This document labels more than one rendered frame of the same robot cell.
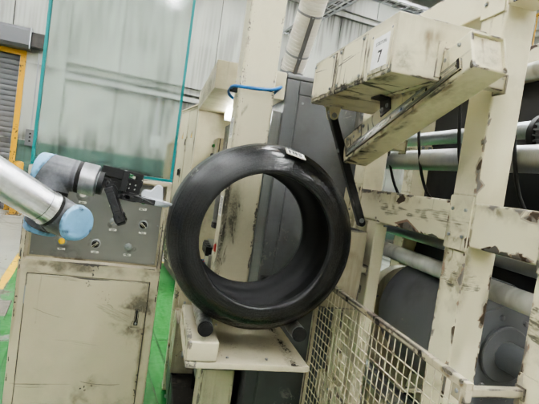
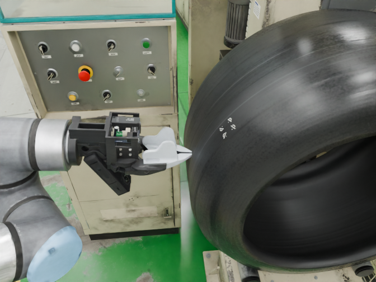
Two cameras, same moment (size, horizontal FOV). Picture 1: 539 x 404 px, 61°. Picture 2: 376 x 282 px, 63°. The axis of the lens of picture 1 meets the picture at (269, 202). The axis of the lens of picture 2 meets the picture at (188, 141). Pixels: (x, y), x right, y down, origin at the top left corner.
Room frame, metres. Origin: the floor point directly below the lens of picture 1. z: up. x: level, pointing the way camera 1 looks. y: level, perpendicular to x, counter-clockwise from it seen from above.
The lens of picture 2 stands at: (0.94, 0.23, 1.63)
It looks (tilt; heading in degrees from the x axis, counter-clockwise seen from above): 42 degrees down; 8
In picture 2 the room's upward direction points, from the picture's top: straight up
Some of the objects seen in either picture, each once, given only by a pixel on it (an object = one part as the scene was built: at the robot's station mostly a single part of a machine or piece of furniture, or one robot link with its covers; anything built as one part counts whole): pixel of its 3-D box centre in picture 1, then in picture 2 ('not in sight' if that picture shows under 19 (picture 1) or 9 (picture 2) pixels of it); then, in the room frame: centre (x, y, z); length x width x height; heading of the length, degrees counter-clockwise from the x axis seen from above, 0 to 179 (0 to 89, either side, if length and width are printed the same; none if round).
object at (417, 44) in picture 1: (381, 74); not in sight; (1.43, -0.28, 1.71); 0.61 x 0.25 x 0.15; 14
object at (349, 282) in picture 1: (334, 264); not in sight; (1.78, -0.28, 1.05); 0.20 x 0.15 x 0.30; 14
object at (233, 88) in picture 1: (253, 91); not in sight; (1.72, 0.11, 1.66); 0.19 x 0.19 x 0.06; 14
